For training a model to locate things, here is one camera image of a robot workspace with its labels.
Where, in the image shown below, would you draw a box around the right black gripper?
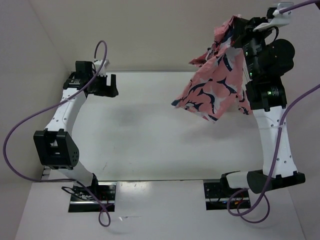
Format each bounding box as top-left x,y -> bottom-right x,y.
230,15 -> 276,80

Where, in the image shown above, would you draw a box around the pink shark print shorts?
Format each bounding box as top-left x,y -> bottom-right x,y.
171,15 -> 252,123

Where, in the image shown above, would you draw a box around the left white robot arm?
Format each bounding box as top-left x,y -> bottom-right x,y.
33,60 -> 119,200

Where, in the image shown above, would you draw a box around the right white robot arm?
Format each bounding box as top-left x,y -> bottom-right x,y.
219,17 -> 306,197

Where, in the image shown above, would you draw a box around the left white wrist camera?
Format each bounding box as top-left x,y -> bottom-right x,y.
93,59 -> 110,77

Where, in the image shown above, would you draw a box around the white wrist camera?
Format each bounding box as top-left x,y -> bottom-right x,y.
93,59 -> 110,77
253,2 -> 294,32

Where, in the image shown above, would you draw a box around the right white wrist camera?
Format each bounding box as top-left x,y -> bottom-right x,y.
253,2 -> 294,32

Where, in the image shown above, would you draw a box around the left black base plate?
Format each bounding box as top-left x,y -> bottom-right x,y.
62,182 -> 117,213

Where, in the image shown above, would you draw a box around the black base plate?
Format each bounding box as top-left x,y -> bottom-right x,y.
62,182 -> 117,213
203,179 -> 251,211

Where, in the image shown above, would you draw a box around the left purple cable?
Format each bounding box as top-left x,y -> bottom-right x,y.
2,40 -> 118,227

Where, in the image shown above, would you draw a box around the purple cable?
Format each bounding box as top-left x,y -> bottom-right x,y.
226,0 -> 320,223
2,40 -> 118,227

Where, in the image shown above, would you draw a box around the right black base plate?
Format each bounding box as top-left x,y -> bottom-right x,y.
203,179 -> 251,211

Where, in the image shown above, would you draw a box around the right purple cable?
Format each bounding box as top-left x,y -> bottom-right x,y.
226,0 -> 320,223

